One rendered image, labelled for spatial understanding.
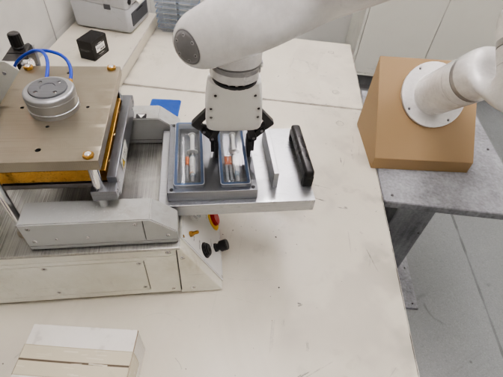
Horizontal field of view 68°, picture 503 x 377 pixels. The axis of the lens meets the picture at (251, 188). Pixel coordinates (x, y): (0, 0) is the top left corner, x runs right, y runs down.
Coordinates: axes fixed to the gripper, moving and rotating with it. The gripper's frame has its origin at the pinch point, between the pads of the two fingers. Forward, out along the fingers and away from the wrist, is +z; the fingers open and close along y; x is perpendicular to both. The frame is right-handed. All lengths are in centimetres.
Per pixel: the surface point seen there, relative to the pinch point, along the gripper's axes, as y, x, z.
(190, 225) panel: 8.8, 9.6, 12.3
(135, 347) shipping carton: 18.5, 30.5, 18.3
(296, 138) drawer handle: -13.6, -2.7, 0.7
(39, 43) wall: 62, -81, 20
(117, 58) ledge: 35, -75, 22
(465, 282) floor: -113, -17, 102
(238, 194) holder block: -0.5, 9.8, 3.2
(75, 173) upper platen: 26.4, 10.0, -3.6
